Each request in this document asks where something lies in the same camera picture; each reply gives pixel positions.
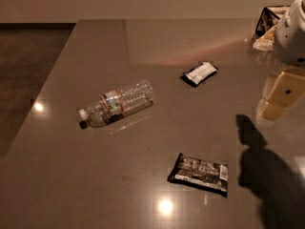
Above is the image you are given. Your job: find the clear plastic water bottle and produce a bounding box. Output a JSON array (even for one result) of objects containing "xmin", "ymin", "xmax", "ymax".
[{"xmin": 79, "ymin": 80, "xmax": 154, "ymax": 129}]

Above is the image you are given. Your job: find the white and black snack packet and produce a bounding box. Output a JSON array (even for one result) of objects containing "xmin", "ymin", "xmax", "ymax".
[{"xmin": 181, "ymin": 61, "xmax": 218, "ymax": 88}]

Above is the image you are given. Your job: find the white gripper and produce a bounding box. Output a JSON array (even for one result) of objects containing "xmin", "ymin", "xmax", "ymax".
[{"xmin": 260, "ymin": 0, "xmax": 305, "ymax": 121}]

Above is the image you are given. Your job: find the black wire basket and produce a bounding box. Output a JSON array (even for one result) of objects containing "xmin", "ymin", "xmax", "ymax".
[{"xmin": 255, "ymin": 6, "xmax": 290, "ymax": 37}]

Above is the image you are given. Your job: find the black snack bar wrapper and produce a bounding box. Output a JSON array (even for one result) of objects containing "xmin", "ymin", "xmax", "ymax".
[{"xmin": 168, "ymin": 153, "xmax": 229, "ymax": 197}]

